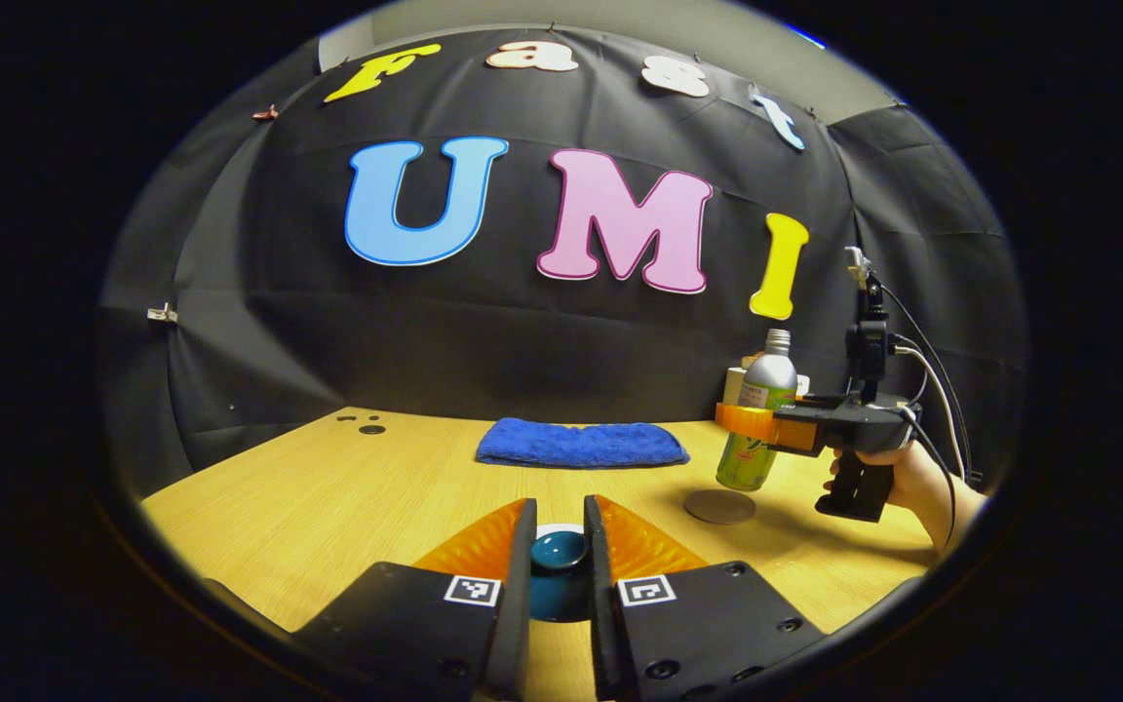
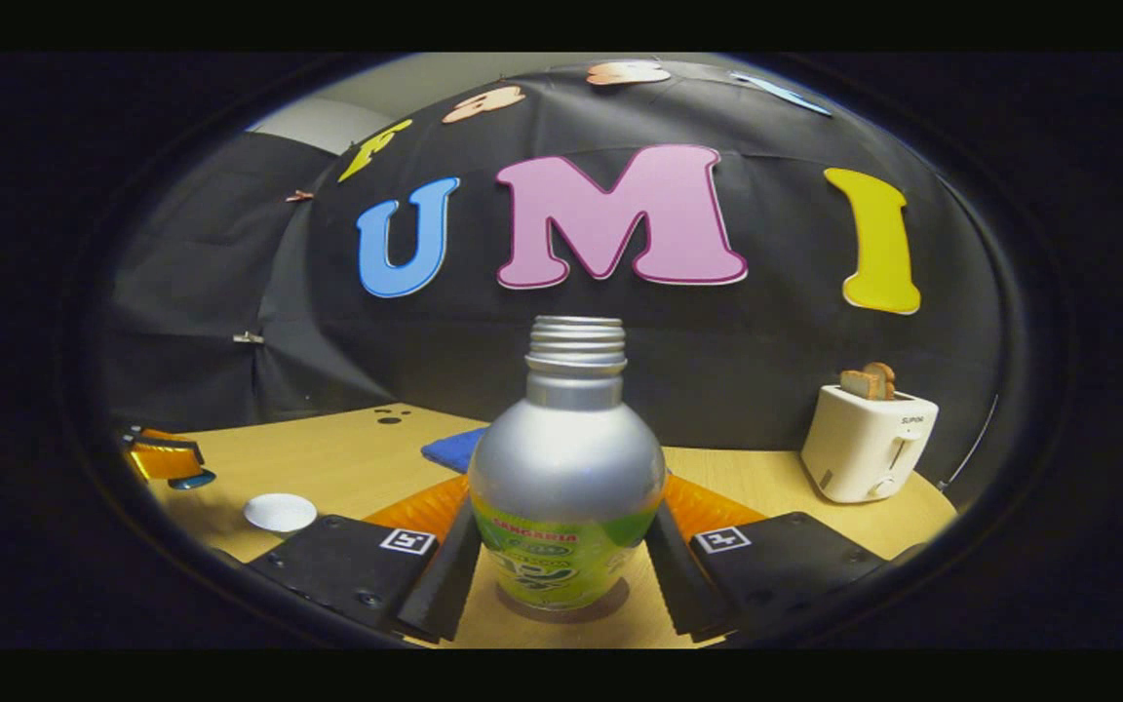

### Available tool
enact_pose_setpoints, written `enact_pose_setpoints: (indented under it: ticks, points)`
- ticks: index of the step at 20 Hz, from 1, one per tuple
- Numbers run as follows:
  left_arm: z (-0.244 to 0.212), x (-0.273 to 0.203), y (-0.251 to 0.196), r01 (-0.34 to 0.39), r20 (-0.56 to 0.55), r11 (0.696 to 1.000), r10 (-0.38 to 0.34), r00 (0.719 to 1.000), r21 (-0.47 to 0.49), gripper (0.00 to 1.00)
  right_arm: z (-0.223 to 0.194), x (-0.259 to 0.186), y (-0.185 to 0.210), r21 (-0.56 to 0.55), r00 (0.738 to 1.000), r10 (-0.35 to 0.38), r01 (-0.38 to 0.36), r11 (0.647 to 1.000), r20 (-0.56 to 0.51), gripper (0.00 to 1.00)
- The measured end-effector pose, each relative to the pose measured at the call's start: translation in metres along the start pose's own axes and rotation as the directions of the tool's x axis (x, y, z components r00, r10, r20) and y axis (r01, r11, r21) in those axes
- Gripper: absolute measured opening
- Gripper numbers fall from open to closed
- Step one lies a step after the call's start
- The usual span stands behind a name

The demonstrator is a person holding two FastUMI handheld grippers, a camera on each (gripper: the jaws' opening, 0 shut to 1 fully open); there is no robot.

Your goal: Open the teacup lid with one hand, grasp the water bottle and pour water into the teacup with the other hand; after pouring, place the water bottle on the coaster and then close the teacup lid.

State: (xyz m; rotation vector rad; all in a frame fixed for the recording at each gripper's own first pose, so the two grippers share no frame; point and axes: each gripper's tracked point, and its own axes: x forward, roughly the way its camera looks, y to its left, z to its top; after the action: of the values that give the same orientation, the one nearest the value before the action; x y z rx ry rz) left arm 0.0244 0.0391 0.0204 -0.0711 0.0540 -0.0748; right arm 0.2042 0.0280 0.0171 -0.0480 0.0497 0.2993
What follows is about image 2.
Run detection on silver green water bottle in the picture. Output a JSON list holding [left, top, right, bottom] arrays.
[[469, 316, 667, 612]]

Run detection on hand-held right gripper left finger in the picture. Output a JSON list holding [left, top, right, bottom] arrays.
[[250, 475, 483, 644]]

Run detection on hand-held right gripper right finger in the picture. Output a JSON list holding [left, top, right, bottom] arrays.
[[647, 475, 889, 644]]

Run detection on grey toaster power cable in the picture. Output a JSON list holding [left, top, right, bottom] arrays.
[[940, 393, 1001, 488]]

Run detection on blue folded towel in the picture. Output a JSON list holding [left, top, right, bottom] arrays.
[[421, 426, 490, 474]]

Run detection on black backdrop cloth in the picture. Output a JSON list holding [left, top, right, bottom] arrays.
[[103, 60, 1006, 459]]

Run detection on white toaster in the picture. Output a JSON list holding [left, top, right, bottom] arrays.
[[801, 384, 940, 504]]

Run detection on white teal teacup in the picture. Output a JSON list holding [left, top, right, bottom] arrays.
[[244, 493, 319, 534]]

